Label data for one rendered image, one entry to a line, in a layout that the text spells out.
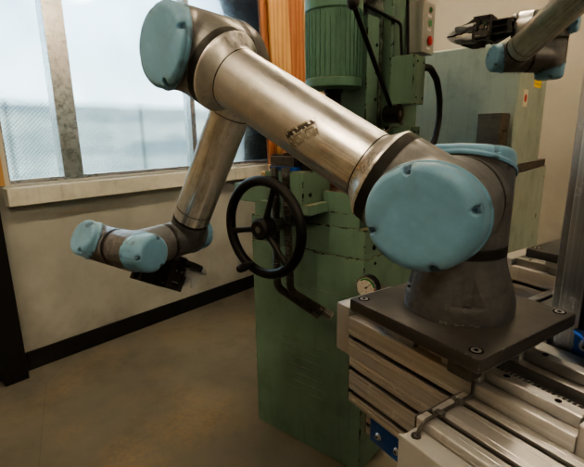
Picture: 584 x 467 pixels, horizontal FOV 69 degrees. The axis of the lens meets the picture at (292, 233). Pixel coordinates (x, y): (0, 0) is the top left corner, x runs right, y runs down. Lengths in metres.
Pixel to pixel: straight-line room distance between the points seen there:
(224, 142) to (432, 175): 0.46
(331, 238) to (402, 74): 0.59
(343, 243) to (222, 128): 0.59
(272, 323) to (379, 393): 0.81
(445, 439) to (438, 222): 0.25
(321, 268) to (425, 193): 0.90
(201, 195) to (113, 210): 1.54
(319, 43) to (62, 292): 1.67
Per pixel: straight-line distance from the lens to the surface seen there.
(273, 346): 1.55
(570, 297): 0.80
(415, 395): 0.70
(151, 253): 0.83
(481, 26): 1.54
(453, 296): 0.60
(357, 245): 1.22
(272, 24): 2.93
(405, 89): 1.49
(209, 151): 0.81
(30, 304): 2.32
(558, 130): 3.47
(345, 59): 1.36
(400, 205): 0.44
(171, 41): 0.63
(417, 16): 1.63
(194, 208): 0.87
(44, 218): 2.25
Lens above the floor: 1.07
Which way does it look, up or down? 14 degrees down
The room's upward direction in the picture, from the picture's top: 1 degrees counter-clockwise
